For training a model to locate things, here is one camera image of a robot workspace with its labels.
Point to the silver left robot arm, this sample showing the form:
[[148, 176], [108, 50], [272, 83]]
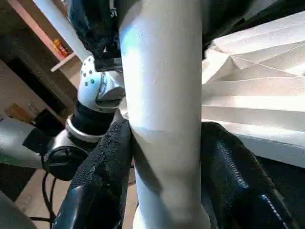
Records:
[[90, 109]]

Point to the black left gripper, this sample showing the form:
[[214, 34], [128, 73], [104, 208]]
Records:
[[108, 63]]

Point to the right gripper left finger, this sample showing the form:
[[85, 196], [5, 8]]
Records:
[[100, 186]]

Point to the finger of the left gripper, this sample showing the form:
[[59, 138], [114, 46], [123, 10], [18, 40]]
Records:
[[238, 16]]

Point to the small orange bottle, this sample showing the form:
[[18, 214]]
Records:
[[60, 47]]

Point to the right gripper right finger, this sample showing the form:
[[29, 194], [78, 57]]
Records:
[[243, 186]]

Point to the white plastic table leg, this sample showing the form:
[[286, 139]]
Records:
[[162, 105]]

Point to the white plastic table top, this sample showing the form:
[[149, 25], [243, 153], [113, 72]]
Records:
[[257, 86]]

